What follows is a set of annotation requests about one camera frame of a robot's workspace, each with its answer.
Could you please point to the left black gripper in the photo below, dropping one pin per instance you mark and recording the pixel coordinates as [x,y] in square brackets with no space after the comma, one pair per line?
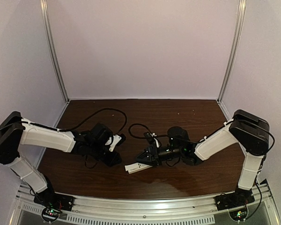
[112,157]

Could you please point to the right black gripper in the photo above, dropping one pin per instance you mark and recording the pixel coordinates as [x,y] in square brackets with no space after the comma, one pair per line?
[153,155]

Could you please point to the white remote control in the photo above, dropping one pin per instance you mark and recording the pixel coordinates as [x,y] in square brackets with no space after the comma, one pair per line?
[136,167]

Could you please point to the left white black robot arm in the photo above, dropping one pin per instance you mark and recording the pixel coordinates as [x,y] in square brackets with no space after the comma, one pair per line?
[99,142]

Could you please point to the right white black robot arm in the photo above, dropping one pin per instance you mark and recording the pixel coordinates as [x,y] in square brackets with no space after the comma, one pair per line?
[244,128]

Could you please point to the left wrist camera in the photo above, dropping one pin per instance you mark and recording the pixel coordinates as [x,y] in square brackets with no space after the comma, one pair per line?
[115,140]

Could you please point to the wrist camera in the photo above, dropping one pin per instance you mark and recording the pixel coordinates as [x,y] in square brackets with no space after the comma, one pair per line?
[115,140]
[152,139]

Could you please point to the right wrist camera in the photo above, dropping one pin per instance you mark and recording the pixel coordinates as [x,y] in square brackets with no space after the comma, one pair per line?
[152,139]

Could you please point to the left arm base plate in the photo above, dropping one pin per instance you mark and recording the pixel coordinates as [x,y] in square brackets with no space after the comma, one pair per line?
[55,201]

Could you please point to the front aluminium rail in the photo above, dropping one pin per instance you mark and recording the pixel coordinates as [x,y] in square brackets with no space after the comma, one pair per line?
[198,210]

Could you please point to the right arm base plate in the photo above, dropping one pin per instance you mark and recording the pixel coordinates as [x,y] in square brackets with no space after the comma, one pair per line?
[233,200]

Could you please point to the left aluminium frame post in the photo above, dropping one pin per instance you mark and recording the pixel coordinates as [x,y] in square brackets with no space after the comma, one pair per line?
[52,50]

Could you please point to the aluminium frame post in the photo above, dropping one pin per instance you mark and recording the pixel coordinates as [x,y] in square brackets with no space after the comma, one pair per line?
[52,50]
[234,47]

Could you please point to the right aluminium frame post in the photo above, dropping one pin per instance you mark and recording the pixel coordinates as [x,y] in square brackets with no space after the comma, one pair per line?
[234,47]

